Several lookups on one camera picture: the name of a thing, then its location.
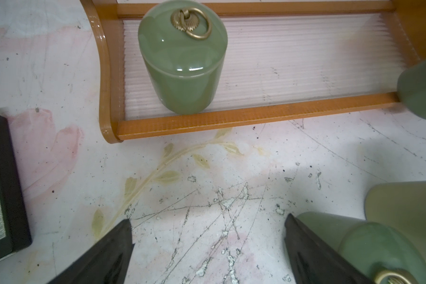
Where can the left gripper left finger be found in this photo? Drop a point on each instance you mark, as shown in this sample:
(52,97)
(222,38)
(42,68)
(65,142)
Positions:
(107,262)

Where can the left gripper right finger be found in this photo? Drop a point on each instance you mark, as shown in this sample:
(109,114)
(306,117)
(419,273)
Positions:
(313,261)

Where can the green canister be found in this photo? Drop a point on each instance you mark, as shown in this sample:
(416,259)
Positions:
(369,246)
(411,89)
(183,45)

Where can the yellow canister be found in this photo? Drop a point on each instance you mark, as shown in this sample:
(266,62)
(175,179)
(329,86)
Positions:
(402,206)

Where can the wooden three-tier shelf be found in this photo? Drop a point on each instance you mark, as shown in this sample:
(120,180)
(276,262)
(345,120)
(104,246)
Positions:
(285,60)

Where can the black connector board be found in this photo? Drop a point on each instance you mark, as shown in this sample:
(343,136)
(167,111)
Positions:
(15,232)

